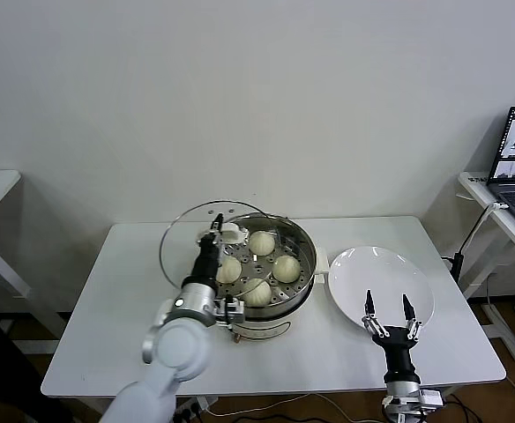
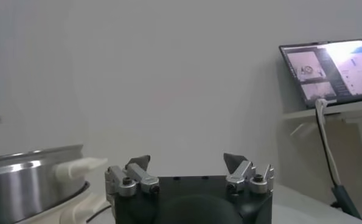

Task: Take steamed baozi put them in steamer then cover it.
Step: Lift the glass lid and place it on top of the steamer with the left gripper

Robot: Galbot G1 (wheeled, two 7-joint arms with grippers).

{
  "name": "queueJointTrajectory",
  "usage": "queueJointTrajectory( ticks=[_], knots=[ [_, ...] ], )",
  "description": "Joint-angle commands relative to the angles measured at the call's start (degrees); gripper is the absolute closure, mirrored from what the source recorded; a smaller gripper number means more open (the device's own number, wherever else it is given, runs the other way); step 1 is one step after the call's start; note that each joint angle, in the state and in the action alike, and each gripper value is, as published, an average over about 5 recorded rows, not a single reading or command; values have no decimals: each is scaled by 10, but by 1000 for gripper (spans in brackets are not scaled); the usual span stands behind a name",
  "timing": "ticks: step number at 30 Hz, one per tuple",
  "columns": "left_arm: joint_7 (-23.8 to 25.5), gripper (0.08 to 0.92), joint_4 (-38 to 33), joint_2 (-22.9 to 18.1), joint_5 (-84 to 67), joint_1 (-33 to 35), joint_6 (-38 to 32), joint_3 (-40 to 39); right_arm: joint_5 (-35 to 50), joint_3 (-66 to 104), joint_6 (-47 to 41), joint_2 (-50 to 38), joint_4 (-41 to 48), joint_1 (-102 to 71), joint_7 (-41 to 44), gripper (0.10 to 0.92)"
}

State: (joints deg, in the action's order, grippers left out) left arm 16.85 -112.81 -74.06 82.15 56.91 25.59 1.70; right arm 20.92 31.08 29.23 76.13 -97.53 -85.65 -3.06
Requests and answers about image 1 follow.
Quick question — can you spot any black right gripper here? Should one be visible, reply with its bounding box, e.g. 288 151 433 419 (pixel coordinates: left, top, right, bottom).
361 289 424 382

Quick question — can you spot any white electric cooker base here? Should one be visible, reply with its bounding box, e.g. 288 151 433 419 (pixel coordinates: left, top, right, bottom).
213 275 325 345

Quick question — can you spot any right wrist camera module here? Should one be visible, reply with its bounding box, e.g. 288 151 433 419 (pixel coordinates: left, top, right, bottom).
417 389 445 410

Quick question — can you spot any stainless steel steamer basket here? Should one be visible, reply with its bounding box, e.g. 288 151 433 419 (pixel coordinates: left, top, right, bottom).
187 212 330 313

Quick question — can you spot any white steamed baozi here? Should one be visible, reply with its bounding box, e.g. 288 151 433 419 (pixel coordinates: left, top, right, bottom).
241 278 272 308
248 230 277 256
216 256 243 285
272 255 302 283

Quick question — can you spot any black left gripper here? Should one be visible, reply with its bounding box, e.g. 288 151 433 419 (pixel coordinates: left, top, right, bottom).
185 213 225 290

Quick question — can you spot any white round plate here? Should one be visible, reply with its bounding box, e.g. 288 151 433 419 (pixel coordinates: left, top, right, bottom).
326 246 435 331

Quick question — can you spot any white laptop side table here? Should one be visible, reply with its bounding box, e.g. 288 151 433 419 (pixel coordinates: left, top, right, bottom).
456 170 515 362

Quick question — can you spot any white power strip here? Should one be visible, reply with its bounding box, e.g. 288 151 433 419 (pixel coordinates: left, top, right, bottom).
173 396 219 419

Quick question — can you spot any black cable adapter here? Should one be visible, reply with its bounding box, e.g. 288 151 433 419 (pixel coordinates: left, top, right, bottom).
442 251 465 279

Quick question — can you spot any round glass pot lid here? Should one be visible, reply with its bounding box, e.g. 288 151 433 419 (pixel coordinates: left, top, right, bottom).
159 200 285 301

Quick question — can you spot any white laptop cable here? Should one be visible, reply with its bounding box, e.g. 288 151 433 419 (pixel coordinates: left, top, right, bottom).
459 201 510 256

